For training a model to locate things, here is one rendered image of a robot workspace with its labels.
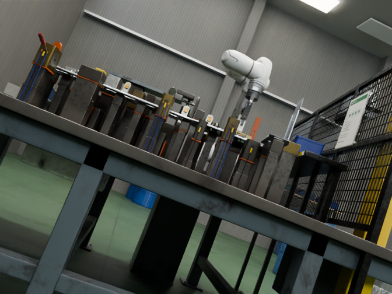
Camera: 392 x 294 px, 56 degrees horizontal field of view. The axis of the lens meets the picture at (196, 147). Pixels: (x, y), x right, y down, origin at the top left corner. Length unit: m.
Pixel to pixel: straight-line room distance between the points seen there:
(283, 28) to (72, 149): 10.39
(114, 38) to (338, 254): 9.36
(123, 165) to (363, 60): 11.38
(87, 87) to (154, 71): 8.20
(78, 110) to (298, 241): 1.20
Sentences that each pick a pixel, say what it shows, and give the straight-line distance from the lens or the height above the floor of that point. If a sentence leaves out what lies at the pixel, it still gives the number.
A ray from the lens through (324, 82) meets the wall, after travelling 11.50.
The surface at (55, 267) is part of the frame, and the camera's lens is 1.33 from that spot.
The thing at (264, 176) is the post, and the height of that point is 0.81.
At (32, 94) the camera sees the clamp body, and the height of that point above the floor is 0.79.
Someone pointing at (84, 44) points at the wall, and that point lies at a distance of 10.35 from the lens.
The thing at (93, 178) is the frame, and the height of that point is 0.55.
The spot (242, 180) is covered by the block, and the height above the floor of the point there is 0.78.
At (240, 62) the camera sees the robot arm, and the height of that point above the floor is 1.38.
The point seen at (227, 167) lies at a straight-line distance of 2.02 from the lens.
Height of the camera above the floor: 0.62
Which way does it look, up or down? 7 degrees up
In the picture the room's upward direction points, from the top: 21 degrees clockwise
